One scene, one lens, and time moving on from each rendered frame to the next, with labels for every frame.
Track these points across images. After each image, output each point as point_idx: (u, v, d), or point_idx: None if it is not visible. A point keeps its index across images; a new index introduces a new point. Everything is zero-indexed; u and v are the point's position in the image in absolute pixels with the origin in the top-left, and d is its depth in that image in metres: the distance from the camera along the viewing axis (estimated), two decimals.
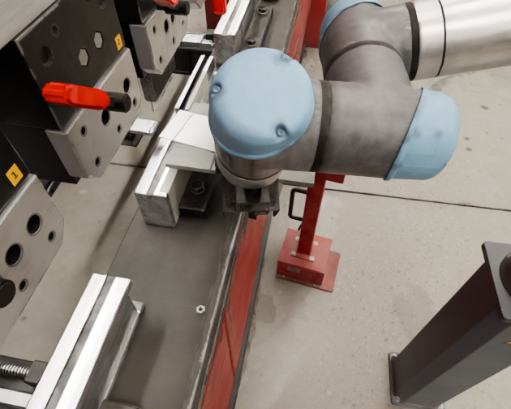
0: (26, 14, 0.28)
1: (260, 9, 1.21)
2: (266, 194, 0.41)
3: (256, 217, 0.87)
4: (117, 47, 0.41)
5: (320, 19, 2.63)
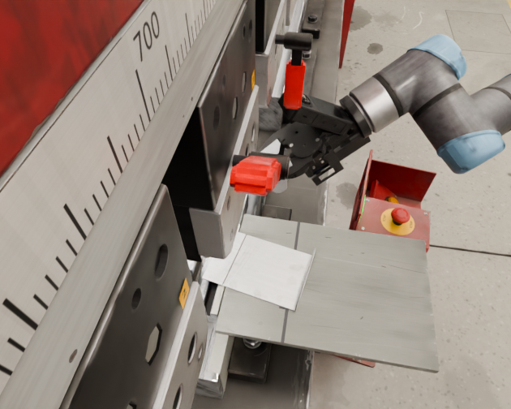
0: None
1: (303, 53, 1.00)
2: None
3: (321, 351, 0.66)
4: (182, 306, 0.20)
5: (343, 38, 2.42)
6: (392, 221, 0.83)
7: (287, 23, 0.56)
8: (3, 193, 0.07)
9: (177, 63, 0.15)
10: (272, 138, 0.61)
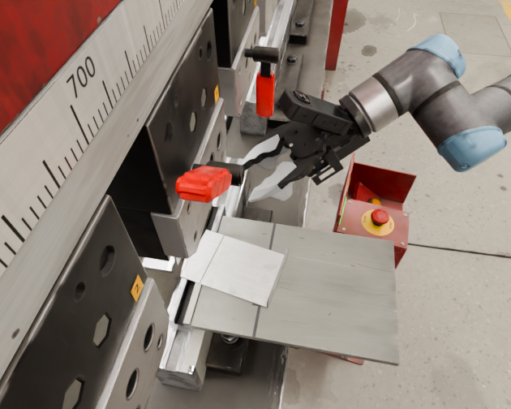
0: None
1: (289, 59, 1.03)
2: None
3: None
4: (135, 299, 0.23)
5: (337, 40, 2.45)
6: (372, 222, 0.86)
7: (264, 34, 0.59)
8: None
9: (118, 93, 0.18)
10: (273, 132, 0.62)
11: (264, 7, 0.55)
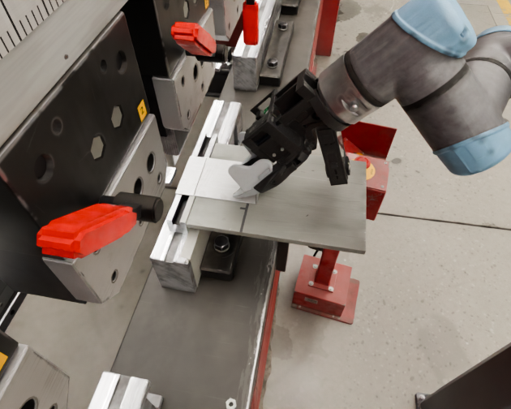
0: (11, 115, 0.18)
1: (281, 25, 1.10)
2: (309, 88, 0.45)
3: (285, 269, 0.76)
4: (140, 118, 0.31)
5: (332, 26, 2.53)
6: None
7: None
8: None
9: None
10: (277, 182, 0.53)
11: None
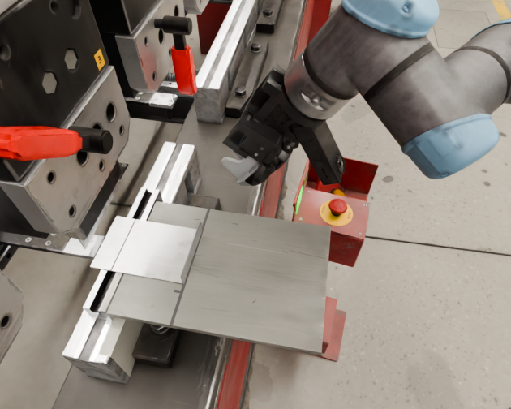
0: None
1: (253, 47, 1.01)
2: (274, 83, 0.43)
3: None
4: None
5: None
6: (331, 213, 0.84)
7: (197, 11, 0.56)
8: None
9: None
10: (262, 180, 0.54)
11: None
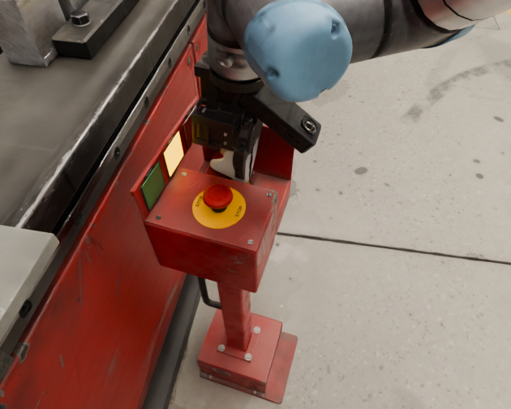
0: None
1: None
2: (202, 66, 0.45)
3: None
4: None
5: None
6: (210, 207, 0.51)
7: None
8: None
9: None
10: (243, 168, 0.53)
11: None
